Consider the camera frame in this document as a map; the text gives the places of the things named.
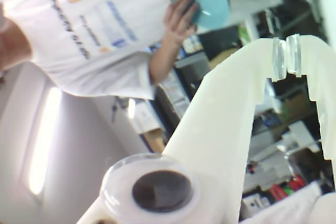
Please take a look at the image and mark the person forearm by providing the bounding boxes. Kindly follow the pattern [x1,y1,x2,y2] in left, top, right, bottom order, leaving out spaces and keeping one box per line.
[148,39,183,86]

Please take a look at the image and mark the plastic googly eye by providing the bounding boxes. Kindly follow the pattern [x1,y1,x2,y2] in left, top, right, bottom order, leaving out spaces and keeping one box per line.
[101,153,202,219]

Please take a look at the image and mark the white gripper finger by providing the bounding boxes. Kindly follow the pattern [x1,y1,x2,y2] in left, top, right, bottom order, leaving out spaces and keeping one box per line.
[287,33,336,224]
[162,37,287,224]

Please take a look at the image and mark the red tools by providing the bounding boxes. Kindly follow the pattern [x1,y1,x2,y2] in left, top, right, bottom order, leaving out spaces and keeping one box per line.
[269,174,307,200]

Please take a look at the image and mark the white printed t-shirt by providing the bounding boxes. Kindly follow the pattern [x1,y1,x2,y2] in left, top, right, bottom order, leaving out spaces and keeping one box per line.
[0,0,171,101]

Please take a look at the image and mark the long ceiling light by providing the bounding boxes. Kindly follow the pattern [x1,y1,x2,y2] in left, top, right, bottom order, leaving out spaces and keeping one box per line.
[25,87,63,197]

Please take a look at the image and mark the cluttered storage shelf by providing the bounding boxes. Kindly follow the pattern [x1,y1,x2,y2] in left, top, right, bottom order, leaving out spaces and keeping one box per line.
[154,6,336,224]

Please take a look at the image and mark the person hand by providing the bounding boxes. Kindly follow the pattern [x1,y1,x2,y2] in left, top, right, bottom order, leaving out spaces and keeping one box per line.
[162,0,200,47]

